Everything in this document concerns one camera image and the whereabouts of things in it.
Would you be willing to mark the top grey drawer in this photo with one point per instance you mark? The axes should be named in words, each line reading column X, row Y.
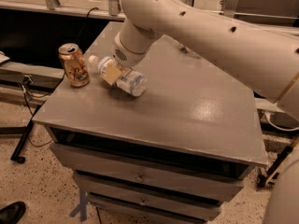
column 147, row 173

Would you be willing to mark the metal rail frame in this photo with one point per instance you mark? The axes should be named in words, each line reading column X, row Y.
column 62, row 3

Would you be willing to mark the bottom grey drawer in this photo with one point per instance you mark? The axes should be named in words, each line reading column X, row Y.
column 146, row 213

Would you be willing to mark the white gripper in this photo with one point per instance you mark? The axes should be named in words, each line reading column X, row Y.
column 125, row 56

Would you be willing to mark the black shoe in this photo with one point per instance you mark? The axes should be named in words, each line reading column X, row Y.
column 12, row 213

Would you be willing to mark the black stand leg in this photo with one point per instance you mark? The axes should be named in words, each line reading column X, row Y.
column 16, row 156

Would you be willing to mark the orange soda can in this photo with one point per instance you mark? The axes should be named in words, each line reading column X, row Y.
column 74, row 64

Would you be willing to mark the middle grey drawer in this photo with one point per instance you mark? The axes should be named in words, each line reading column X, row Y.
column 162, row 199

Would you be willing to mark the grey drawer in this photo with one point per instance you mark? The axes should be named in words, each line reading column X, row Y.
column 146, row 213
column 162, row 199
column 147, row 173

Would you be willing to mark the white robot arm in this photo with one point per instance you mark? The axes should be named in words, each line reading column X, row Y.
column 265, row 61

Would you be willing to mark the black wheeled stand base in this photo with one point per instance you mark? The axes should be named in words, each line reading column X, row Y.
column 272, row 173

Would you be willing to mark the grey drawer cabinet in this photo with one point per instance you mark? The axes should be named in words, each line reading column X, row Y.
column 192, row 117

